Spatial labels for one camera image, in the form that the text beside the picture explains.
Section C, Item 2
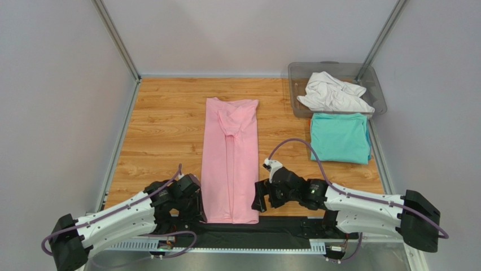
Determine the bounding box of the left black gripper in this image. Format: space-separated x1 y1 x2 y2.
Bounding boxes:
176 189 208 224

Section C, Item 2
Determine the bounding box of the pink t shirt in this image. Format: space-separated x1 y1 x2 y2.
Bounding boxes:
201 97 259 224

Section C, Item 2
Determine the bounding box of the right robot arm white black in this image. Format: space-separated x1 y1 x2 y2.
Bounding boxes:
251 167 440 253

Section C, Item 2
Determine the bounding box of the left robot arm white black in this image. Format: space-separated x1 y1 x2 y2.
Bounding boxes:
42 174 207 270

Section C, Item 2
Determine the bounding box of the folded teal t shirt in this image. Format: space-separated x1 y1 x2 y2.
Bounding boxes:
310 113 371 165

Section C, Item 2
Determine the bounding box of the crumpled white t shirt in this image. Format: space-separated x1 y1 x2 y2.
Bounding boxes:
297 72 375 113

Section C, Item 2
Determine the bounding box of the clear plastic bin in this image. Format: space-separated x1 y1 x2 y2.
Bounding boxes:
287 62 387 118

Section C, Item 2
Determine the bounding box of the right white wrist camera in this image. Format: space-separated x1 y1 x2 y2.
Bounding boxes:
263 158 283 178

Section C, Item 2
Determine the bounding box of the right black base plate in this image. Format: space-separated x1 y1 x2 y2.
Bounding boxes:
300 218 359 240

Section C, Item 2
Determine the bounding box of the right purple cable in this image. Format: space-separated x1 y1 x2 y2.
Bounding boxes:
267 138 450 263

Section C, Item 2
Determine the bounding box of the left aluminium corner post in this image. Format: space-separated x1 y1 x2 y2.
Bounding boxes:
91 0 142 83

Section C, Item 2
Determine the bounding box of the aluminium corner post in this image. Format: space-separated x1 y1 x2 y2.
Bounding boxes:
91 0 142 83
355 0 410 81

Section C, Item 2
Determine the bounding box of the right aluminium corner post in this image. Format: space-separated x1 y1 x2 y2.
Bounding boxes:
355 0 410 81

